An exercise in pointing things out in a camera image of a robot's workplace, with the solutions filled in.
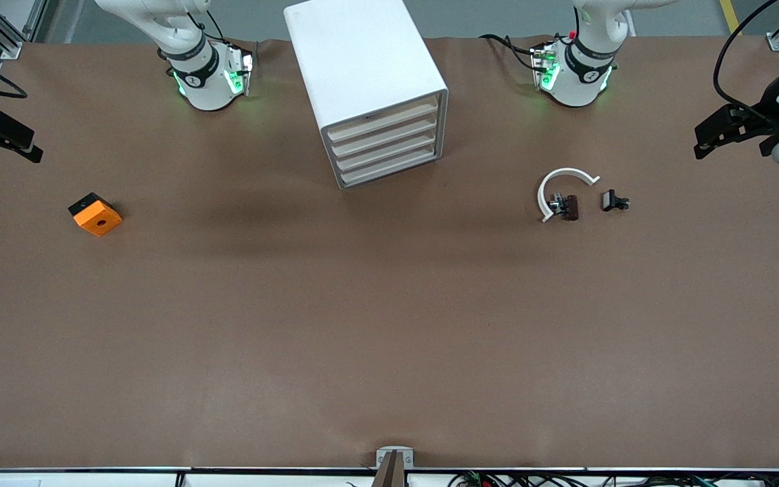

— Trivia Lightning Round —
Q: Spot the orange block with black cap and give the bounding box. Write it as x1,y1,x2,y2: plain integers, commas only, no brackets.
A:
68,192,123,237

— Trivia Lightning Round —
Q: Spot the white C-shaped clamp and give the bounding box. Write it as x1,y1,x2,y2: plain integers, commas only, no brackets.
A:
537,167,601,224

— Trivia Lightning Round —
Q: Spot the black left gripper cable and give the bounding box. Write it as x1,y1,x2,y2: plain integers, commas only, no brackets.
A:
713,0,779,110

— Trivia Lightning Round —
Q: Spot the black left arm base cable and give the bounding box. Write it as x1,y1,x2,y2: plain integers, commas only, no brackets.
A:
479,34,540,72

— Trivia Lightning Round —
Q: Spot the black arm base cable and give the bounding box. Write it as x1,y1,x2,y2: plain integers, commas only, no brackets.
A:
479,34,540,72
187,8,227,43

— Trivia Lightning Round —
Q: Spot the black right arm base cable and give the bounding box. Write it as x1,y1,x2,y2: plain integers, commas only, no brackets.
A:
187,8,227,43

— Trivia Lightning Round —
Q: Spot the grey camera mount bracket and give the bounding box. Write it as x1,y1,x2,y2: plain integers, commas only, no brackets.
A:
371,446,416,487

